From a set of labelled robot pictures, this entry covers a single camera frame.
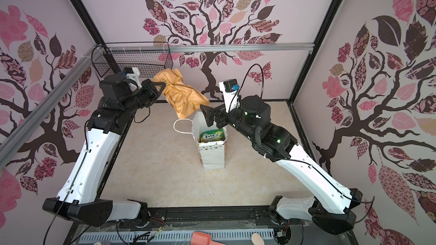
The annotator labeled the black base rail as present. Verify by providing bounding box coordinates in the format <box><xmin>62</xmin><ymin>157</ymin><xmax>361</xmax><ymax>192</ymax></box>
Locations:
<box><xmin>63</xmin><ymin>205</ymin><xmax>357</xmax><ymax>245</ymax></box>

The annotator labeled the beige round object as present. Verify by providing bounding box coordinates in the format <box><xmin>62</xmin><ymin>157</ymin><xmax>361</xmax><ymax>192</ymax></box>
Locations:
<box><xmin>251</xmin><ymin>233</ymin><xmax>265</xmax><ymax>245</ymax></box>

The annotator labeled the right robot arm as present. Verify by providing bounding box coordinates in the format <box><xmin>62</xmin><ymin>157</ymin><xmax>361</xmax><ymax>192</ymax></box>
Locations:
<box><xmin>201</xmin><ymin>95</ymin><xmax>362</xmax><ymax>235</ymax></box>

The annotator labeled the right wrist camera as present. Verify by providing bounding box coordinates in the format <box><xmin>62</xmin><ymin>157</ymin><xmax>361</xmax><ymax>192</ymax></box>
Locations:
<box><xmin>219</xmin><ymin>79</ymin><xmax>240</xmax><ymax>113</ymax></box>

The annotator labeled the pink plastic scoop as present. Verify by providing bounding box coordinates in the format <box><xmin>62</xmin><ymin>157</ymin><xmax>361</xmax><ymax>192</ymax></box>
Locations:
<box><xmin>190</xmin><ymin>231</ymin><xmax>224</xmax><ymax>245</ymax></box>

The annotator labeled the white patterned paper bag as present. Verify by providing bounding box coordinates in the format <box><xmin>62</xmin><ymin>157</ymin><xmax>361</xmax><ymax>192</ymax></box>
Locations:
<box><xmin>173</xmin><ymin>111</ymin><xmax>228</xmax><ymax>171</ymax></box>

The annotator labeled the aluminium rail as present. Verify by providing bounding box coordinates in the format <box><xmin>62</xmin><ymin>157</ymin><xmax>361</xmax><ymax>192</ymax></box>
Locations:
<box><xmin>106</xmin><ymin>42</ymin><xmax>315</xmax><ymax>53</ymax></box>
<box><xmin>1</xmin><ymin>45</ymin><xmax>97</xmax><ymax>169</ymax></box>

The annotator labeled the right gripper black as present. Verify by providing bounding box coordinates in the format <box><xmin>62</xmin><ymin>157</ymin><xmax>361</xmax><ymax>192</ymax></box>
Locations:
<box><xmin>201</xmin><ymin>101</ymin><xmax>258</xmax><ymax>144</ymax></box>

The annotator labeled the black wire basket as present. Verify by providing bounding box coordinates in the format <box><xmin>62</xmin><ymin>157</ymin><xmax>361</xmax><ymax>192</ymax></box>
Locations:
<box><xmin>90</xmin><ymin>41</ymin><xmax>173</xmax><ymax>79</ymax></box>

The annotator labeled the aluminium rail back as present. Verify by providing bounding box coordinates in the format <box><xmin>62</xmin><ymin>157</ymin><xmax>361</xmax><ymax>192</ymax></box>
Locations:
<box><xmin>106</xmin><ymin>42</ymin><xmax>315</xmax><ymax>53</ymax></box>

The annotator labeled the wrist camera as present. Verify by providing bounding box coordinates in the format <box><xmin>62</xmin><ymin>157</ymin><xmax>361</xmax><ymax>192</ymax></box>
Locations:
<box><xmin>219</xmin><ymin>79</ymin><xmax>240</xmax><ymax>113</ymax></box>
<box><xmin>123</xmin><ymin>68</ymin><xmax>141</xmax><ymax>88</ymax></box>

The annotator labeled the aluminium rail left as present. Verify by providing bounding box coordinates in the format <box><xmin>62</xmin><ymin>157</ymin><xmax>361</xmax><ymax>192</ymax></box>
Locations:
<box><xmin>1</xmin><ymin>45</ymin><xmax>97</xmax><ymax>169</ymax></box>

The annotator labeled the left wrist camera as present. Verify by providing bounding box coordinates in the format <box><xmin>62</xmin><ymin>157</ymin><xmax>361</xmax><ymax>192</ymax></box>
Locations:
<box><xmin>123</xmin><ymin>68</ymin><xmax>141</xmax><ymax>88</ymax></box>

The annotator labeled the white slotted cable duct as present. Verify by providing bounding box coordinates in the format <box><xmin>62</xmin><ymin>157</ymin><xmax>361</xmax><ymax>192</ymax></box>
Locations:
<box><xmin>77</xmin><ymin>229</ymin><xmax>275</xmax><ymax>245</ymax></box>

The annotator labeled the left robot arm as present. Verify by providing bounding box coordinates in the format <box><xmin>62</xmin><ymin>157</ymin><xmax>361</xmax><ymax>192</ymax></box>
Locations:
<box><xmin>43</xmin><ymin>69</ymin><xmax>166</xmax><ymax>227</ymax></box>

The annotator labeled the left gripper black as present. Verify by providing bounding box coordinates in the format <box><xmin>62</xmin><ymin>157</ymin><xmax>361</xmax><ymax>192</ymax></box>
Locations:
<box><xmin>121</xmin><ymin>78</ymin><xmax>166</xmax><ymax>113</ymax></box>

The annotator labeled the green snack packet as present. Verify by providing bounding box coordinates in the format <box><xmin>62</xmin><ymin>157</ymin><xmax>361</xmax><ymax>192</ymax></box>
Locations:
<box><xmin>199</xmin><ymin>128</ymin><xmax>225</xmax><ymax>143</ymax></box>

